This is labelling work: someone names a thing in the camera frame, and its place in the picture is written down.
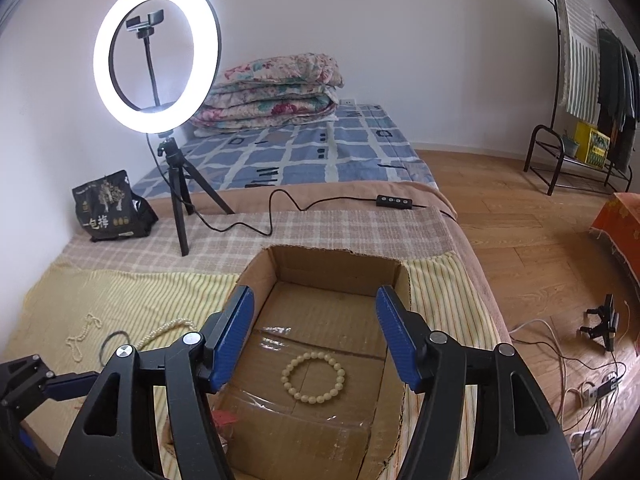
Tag dark blue hoop bangle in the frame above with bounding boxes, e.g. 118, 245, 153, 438
98, 330, 131, 368

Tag twisted pearl rope necklace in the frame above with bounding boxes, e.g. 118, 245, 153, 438
134, 317, 200, 352

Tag red jewelry item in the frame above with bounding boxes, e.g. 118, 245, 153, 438
212, 408, 238, 441

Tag yellow striped blanket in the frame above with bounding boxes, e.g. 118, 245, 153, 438
0, 251, 511, 480

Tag black snack bag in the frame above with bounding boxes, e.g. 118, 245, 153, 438
72, 170, 158, 242

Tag cardboard box tray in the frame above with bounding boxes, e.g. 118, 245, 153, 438
208, 246, 410, 479

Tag beige plaid blanket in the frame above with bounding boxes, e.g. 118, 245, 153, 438
55, 208, 456, 274

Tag orange cloth covered table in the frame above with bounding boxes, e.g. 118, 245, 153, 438
591, 193, 640, 284

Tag black tripod stand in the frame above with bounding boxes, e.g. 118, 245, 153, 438
156, 133, 234, 257

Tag black clothes rack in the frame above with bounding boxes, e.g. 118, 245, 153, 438
523, 0, 634, 196

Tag small green pot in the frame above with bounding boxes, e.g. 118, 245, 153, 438
562, 131, 580, 159

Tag yellow box on rack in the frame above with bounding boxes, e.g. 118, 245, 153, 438
574, 122, 611, 169

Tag blue checked bed sheet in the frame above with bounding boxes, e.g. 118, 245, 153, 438
130, 103, 437, 200

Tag black phone holder clamp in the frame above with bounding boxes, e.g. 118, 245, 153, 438
125, 9, 165, 39

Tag dark hanging clothes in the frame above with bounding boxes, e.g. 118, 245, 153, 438
598, 28, 639, 171

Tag striped white towel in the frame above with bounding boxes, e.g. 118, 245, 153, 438
558, 0, 600, 125

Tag folded floral quilt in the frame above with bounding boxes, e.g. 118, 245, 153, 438
190, 52, 344, 136

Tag white power strip cables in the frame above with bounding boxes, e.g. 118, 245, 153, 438
506, 316, 632, 466

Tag cream bead bracelet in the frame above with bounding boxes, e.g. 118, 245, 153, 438
280, 350, 347, 404

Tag black inline cable remote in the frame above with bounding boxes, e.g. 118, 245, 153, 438
375, 195, 413, 209

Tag black ring light cable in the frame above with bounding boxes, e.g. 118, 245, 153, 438
144, 131, 380, 239

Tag white ring light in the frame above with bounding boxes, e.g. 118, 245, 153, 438
92, 0, 221, 134

